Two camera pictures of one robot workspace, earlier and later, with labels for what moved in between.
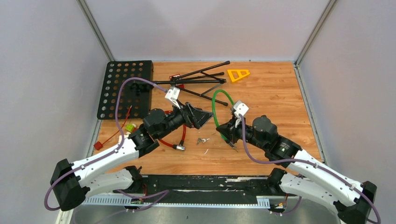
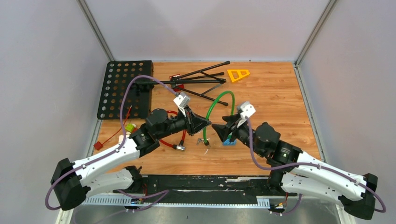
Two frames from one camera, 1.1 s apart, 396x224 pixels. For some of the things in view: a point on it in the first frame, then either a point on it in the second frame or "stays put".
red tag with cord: (98, 145) stays put
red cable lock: (180, 147) stays put
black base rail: (204, 189) stays put
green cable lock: (230, 98) to (206, 142)
